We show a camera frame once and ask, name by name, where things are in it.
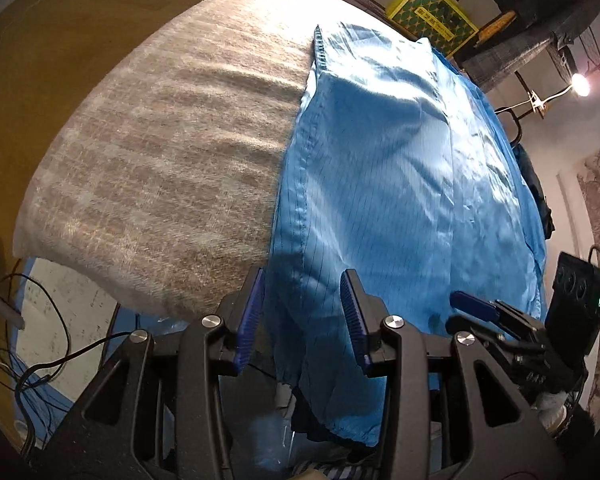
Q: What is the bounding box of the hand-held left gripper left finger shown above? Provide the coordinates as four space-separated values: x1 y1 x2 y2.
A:
40 266 268 480

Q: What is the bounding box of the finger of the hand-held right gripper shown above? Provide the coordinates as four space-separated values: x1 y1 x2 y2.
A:
450 290 547 342
445 316 519 357

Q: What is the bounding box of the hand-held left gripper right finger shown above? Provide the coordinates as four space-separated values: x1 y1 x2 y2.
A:
339 267 568 480

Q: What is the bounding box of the light blue work coat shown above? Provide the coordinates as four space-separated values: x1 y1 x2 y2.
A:
267 22 548 448

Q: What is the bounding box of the person's right hand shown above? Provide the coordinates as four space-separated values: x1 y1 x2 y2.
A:
535 390 569 431

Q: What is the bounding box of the dark blue cloth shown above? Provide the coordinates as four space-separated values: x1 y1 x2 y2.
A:
512 142 556 241

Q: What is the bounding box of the beige plaid blanket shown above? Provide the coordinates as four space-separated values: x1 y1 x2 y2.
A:
12 0 431 322

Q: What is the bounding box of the white clip-on lamp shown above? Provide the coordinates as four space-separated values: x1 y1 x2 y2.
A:
500 72 593 118

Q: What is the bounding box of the grey power strip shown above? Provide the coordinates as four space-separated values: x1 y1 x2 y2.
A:
0 290 27 332

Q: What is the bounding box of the grey plaid coat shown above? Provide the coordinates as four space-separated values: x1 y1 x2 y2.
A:
459 10 592 94

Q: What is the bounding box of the yellow patterned box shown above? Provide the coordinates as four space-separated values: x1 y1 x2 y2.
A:
386 0 478 58

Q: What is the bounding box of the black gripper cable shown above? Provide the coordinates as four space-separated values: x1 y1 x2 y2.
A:
586 244 600 293

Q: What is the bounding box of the black floor cable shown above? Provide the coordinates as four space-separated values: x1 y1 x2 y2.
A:
0 272 133 461

